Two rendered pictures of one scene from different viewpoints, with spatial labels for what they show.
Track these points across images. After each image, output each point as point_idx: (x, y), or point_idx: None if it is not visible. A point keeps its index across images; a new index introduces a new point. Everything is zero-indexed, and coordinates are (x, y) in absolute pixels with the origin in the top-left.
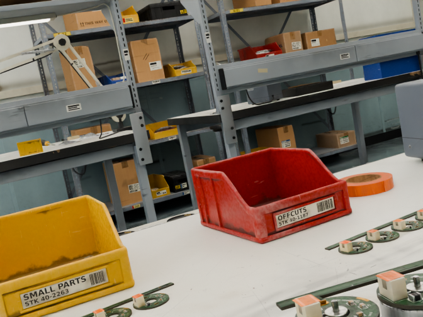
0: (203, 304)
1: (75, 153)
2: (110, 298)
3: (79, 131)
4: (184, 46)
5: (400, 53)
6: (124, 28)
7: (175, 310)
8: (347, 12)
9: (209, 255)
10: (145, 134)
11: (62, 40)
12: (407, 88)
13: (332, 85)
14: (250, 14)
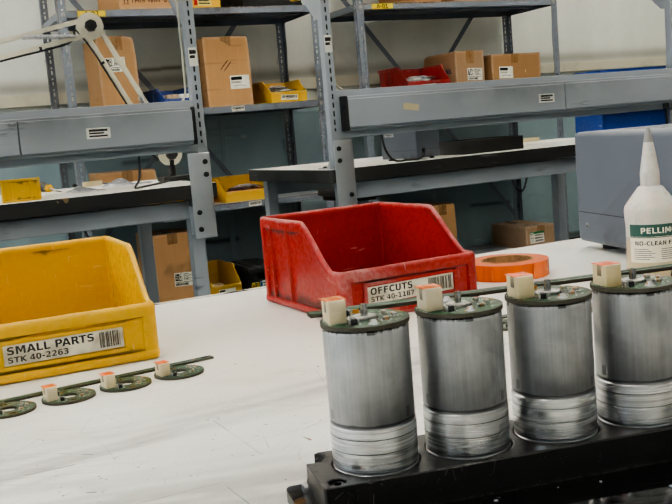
0: (246, 378)
1: (93, 207)
2: (124, 367)
3: (103, 175)
4: (291, 55)
5: (636, 102)
6: (195, 15)
7: (209, 382)
8: (565, 28)
9: (270, 331)
10: (210, 189)
11: (91, 23)
12: (590, 139)
13: (522, 143)
14: (404, 14)
